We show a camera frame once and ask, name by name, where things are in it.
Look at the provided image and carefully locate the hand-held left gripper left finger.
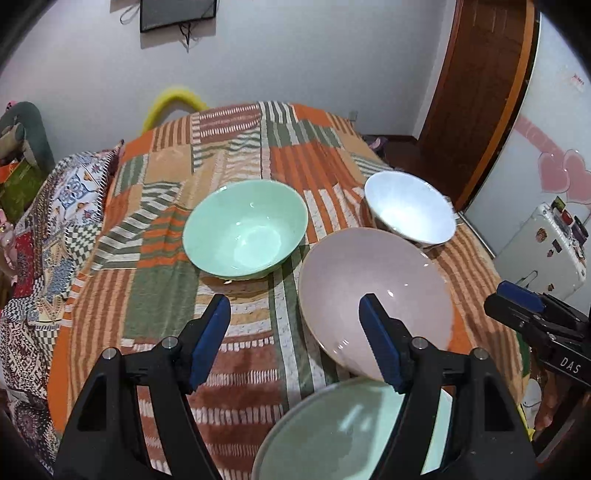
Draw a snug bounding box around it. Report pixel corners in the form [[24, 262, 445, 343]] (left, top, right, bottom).
[[54, 294, 232, 480]]

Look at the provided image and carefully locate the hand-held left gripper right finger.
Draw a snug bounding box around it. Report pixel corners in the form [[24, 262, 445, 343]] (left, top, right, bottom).
[[359, 293, 539, 480]]

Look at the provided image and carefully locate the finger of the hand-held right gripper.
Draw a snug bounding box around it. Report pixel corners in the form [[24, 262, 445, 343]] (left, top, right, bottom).
[[498, 281, 591, 324], [484, 293, 555, 346]]

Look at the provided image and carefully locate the pink bowl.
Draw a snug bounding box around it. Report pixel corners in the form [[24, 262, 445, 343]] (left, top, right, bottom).
[[298, 227, 455, 381]]

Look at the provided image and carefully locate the light green plate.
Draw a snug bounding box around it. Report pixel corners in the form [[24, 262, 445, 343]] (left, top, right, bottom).
[[252, 376, 454, 480]]

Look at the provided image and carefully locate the light green bowl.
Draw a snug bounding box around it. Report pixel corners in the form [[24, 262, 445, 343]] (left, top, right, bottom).
[[183, 180, 309, 279]]

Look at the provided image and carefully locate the white bowl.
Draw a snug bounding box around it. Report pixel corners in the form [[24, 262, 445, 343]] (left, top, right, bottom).
[[364, 171, 457, 245]]

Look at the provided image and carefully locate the person's right hand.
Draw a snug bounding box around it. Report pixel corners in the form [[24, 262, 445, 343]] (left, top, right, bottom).
[[534, 369, 568, 433]]

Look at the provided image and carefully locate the white suitcase with stickers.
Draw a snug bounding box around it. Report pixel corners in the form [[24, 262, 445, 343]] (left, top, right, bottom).
[[493, 203, 588, 301]]

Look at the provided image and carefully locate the striped orange green blanket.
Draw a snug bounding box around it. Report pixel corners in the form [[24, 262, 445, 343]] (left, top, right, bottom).
[[48, 100, 532, 480]]

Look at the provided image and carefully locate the pink heart sticker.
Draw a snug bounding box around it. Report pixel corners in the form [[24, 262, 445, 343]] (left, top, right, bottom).
[[562, 148, 591, 205], [539, 151, 571, 192]]

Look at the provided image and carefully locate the patterned blue white quilt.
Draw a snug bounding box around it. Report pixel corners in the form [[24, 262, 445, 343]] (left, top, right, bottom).
[[0, 138, 125, 462]]

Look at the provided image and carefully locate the white sliding wardrobe door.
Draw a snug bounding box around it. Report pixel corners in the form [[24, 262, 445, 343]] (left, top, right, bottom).
[[462, 0, 591, 259]]

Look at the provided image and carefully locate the wooden door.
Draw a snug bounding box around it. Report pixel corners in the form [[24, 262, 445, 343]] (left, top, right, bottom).
[[418, 0, 539, 208]]

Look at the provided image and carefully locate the pink plush toy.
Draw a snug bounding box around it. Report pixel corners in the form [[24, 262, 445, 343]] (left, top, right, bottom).
[[0, 208, 19, 282]]

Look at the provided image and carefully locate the green cardboard box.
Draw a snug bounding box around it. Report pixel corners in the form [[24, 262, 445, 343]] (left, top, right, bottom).
[[0, 159, 47, 222]]

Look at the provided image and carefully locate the grey plush toy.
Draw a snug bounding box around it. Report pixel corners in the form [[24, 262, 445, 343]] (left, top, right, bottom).
[[0, 102, 56, 171]]

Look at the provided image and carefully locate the small black wall monitor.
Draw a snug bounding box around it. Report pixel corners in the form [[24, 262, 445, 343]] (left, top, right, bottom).
[[140, 0, 218, 33]]

